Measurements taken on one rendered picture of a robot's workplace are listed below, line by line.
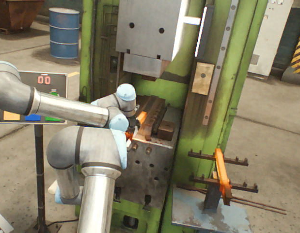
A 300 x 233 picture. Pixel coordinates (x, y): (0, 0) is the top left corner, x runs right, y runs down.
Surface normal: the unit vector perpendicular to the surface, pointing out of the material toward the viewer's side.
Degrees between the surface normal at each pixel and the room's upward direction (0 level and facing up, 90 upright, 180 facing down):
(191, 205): 0
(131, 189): 90
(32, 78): 60
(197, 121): 90
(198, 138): 90
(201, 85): 90
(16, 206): 0
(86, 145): 55
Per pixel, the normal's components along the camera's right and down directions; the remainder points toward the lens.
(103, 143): 0.11, -0.40
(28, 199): 0.13, -0.89
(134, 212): -0.23, 0.40
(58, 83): 0.23, -0.06
